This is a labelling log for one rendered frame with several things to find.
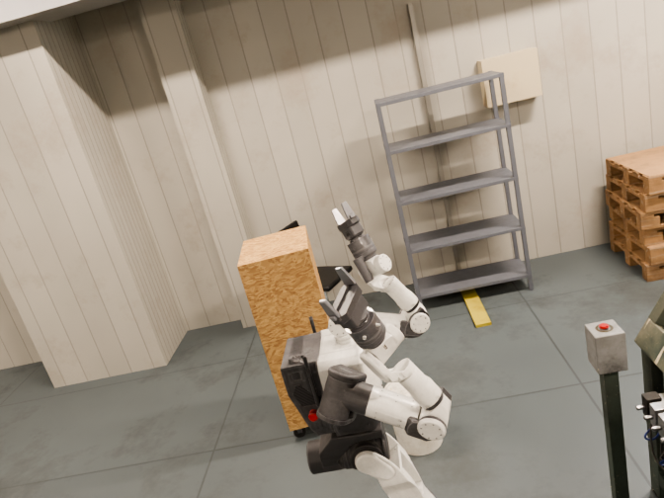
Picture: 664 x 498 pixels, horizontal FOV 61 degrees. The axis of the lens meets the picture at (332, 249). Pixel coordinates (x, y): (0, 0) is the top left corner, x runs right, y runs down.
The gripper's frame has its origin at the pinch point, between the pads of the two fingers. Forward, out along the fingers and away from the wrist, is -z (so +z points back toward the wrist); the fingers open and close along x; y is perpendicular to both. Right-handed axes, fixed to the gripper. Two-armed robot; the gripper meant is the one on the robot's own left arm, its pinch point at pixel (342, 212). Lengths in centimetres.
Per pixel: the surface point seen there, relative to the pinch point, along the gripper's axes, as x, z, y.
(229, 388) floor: -271, 66, 44
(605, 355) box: 1, 103, -69
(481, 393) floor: -136, 139, -80
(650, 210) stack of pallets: -129, 106, -275
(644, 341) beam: 5, 107, -87
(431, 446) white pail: -113, 136, -24
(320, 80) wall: -245, -121, -150
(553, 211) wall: -228, 84, -282
